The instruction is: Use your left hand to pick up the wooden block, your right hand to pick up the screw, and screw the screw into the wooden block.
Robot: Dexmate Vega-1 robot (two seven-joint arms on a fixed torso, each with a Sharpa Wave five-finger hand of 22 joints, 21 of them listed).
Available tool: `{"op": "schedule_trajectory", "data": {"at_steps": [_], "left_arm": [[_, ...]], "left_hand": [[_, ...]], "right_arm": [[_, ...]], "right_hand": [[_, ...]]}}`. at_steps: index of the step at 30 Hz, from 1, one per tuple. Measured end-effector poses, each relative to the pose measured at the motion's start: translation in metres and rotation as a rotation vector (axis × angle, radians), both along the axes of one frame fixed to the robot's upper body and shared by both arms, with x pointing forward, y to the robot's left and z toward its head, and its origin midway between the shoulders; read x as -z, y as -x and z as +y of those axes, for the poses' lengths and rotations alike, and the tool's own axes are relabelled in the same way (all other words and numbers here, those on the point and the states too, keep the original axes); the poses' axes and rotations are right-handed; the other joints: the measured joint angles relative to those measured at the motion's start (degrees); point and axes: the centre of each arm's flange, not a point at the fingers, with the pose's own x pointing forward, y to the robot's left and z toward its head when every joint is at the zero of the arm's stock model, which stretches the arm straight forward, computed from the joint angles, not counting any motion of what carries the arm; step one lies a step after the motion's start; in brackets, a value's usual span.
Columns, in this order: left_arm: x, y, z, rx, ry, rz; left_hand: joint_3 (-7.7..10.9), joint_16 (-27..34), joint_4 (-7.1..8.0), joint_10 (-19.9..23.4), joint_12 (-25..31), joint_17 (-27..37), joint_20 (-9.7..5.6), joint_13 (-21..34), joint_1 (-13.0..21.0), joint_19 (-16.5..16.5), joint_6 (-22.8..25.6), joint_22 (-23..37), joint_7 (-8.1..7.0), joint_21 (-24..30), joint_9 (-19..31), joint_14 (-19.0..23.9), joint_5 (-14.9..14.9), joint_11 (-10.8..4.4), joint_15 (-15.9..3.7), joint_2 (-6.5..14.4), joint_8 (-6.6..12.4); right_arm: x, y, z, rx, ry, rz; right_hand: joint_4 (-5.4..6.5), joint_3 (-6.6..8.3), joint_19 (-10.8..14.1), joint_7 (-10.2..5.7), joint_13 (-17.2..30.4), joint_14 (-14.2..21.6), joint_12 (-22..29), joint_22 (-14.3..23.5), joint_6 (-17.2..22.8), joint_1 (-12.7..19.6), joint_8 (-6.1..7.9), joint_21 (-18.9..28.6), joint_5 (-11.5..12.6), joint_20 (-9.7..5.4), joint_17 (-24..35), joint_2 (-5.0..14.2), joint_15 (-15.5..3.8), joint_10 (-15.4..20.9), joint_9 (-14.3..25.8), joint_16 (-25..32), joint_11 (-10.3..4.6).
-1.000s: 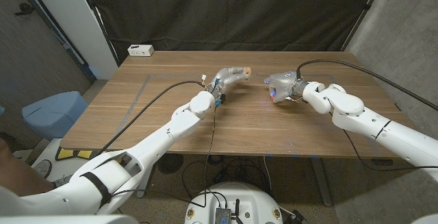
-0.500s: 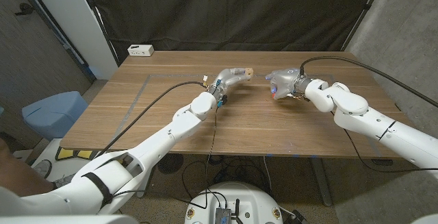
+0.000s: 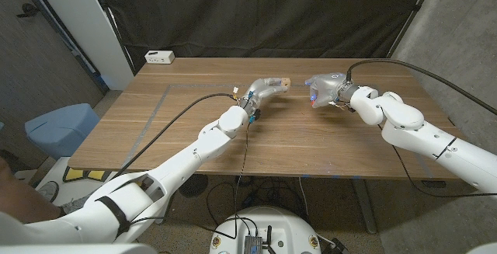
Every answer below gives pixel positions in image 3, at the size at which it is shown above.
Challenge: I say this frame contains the black door handle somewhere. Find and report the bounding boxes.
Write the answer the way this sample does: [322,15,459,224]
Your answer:
[16,3,40,18]

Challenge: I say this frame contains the white floor cable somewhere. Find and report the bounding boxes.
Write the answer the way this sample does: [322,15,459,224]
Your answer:
[297,176,310,218]

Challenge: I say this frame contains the yellow and black mat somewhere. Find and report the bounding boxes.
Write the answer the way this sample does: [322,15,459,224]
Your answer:
[62,166,108,183]

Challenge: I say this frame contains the grey table leg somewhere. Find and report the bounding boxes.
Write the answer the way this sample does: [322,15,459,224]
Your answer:
[351,179,378,235]

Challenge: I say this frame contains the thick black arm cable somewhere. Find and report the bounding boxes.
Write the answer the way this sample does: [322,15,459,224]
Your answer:
[112,92,238,179]
[345,58,497,116]

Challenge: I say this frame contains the grey electronics box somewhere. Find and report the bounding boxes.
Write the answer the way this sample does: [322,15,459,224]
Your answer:
[243,235,264,254]

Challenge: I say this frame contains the black curtain backdrop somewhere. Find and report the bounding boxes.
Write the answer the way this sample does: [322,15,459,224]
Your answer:
[95,0,432,72]

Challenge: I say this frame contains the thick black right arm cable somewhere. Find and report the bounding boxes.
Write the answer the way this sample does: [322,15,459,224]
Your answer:
[345,58,497,116]

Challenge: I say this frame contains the grey sneaker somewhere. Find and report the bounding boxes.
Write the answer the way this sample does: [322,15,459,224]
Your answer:
[61,199,81,214]
[38,180,60,203]

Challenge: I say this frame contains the white floor base plate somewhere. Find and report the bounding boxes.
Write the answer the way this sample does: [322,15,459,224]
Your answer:
[36,156,117,204]

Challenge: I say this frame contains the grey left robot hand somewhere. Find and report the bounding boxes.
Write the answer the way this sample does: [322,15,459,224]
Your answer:
[238,77,291,117]

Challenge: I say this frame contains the black curtain frame pole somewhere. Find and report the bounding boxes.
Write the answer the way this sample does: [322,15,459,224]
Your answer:
[91,0,137,76]
[386,0,442,59]

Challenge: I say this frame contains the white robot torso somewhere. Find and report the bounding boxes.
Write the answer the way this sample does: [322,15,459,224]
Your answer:
[209,206,322,254]

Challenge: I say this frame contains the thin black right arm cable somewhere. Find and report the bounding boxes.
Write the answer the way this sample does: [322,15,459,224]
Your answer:
[391,144,497,199]

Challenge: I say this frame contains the white power strip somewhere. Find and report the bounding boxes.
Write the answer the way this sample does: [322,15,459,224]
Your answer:
[144,50,176,65]

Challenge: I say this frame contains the blue stool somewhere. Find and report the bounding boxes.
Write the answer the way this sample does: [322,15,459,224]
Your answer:
[25,103,101,160]

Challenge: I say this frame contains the person's bare leg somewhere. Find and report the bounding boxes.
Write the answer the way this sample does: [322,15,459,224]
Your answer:
[0,156,65,224]

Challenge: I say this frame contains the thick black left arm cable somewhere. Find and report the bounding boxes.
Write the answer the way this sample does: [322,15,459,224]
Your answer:
[112,92,238,179]

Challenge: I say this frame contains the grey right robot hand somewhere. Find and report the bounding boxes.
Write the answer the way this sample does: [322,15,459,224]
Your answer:
[304,72,358,110]

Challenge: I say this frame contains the tangled black floor cables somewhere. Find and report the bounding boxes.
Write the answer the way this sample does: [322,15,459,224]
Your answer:
[205,175,308,224]

